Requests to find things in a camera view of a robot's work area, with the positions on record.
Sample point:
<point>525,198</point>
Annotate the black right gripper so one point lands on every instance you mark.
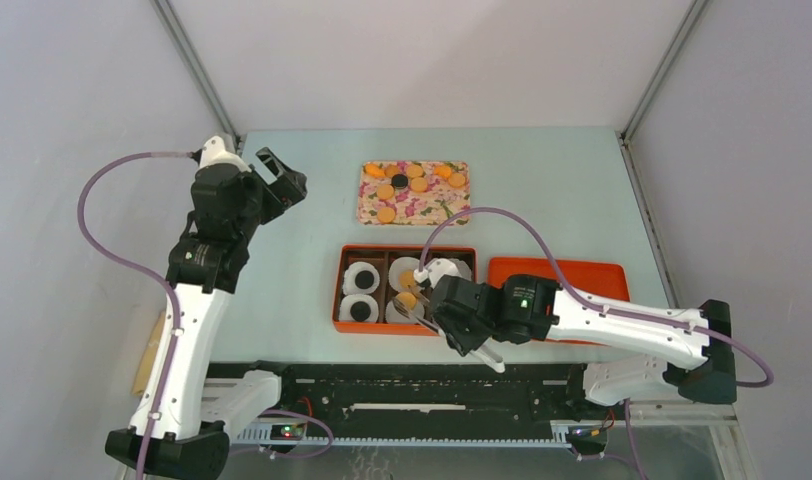
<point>463,346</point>

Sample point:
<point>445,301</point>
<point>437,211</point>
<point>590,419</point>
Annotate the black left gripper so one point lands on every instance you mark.
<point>285,190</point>

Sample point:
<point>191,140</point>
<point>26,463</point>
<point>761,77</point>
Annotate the metal tongs white handle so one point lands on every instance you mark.
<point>483,353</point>

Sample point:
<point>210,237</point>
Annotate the round yellow biscuit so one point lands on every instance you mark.
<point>385,192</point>
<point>406,280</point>
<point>414,171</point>
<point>457,180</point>
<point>407,299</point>
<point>419,184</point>
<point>386,215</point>

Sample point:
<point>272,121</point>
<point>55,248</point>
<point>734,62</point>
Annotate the black sandwich cookie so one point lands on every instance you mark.
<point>365,280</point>
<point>400,181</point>
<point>360,311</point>

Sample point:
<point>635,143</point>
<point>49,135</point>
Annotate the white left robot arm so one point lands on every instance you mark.
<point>171,434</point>

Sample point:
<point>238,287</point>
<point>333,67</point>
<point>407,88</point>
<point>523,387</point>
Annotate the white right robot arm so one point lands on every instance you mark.
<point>685,350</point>

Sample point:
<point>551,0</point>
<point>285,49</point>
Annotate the white paper cup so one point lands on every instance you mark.
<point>348,286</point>
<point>394,316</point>
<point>348,300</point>
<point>459,268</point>
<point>398,265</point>

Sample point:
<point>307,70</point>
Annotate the orange cookie box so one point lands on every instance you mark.
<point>381,256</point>

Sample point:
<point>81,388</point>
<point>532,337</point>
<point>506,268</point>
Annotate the orange fish cookie left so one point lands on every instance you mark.
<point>374,170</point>

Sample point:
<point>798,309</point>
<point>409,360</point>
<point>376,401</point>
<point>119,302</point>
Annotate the orange fish cookie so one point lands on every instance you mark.
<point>374,170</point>
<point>443,171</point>

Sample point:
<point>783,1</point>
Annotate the brown round cookie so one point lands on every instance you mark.
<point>392,170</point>

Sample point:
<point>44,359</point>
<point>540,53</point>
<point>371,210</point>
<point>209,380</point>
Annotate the round yellow biscuit bottom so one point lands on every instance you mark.
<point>386,215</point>

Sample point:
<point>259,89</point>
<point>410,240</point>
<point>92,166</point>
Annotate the floral serving tray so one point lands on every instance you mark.
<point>429,208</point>

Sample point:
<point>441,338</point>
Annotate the black sandwich cookie on tray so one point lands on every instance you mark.
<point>400,181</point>

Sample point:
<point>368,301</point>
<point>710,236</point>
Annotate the orange fish cookie right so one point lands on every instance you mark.
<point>443,171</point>

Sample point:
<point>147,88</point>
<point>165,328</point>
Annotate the orange box lid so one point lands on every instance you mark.
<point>602,279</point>

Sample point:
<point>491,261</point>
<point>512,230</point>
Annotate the round yellow biscuit top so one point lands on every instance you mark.
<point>414,171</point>

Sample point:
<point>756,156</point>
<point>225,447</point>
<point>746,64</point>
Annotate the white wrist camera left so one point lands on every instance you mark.
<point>221,149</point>

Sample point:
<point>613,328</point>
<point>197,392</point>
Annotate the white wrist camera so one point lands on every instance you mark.
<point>221,149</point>
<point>430,274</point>

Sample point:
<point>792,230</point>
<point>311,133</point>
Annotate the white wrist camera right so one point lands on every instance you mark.
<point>430,274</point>

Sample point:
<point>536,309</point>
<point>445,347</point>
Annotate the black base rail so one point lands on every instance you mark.
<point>441,405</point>

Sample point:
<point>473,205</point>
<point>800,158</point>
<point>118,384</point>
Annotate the aluminium frame post left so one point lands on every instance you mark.
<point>180,39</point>

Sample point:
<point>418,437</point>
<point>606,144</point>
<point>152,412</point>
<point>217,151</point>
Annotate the aluminium frame post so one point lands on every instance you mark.
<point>180,39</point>
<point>679,41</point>

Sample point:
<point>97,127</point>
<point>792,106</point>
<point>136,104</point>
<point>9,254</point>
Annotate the aluminium frame post right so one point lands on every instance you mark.
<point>679,41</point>

